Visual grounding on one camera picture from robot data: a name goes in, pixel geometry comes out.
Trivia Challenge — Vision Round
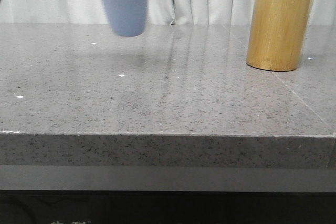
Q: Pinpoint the bamboo wooden cylinder holder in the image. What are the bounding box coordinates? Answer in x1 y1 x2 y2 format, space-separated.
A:
246 0 312 72

